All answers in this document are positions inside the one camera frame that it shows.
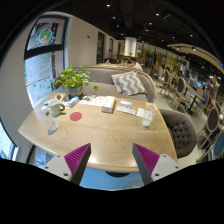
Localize blue tissue pack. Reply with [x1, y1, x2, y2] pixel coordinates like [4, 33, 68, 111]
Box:
[68, 96, 79, 108]

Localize white menu sheet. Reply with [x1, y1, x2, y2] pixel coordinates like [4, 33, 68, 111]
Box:
[80, 96, 106, 106]

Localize white paper napkin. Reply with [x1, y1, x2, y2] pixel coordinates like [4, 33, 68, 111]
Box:
[136, 108, 145, 118]

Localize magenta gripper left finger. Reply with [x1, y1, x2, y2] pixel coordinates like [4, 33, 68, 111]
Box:
[64, 143, 91, 185]

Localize white blue card box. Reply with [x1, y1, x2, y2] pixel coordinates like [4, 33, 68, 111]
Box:
[120, 100, 132, 108]

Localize wooden dining chair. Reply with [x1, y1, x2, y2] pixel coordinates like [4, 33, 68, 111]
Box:
[171, 77, 190, 111]

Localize clear plastic water bottle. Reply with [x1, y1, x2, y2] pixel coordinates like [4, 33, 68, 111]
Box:
[41, 106, 58, 133]

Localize grey upholstered sofa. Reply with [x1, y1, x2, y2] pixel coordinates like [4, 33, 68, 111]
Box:
[53, 65, 158, 103]

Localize white ceramic mug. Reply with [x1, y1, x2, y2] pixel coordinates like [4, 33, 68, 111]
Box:
[49, 99, 65, 116]

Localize white tissue box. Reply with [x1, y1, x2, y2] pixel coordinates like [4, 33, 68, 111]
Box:
[101, 96, 116, 113]

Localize green potted plant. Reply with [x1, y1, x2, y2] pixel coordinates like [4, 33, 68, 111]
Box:
[54, 66, 93, 97]

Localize grey tufted armchair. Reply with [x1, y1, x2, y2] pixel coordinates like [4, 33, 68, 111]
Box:
[160, 109, 197, 158]

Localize grey chevron cushion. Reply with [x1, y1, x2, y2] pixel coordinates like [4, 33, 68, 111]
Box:
[112, 72, 146, 96]

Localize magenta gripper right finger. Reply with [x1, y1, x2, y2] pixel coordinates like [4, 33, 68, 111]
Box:
[132, 143, 160, 185]

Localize red round coaster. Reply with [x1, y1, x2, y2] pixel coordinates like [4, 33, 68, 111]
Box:
[70, 112, 82, 121]

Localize white round pillar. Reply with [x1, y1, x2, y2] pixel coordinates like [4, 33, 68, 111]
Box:
[124, 37, 137, 56]

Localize person in white shirt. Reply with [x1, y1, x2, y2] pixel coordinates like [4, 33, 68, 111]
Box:
[130, 57, 143, 71]

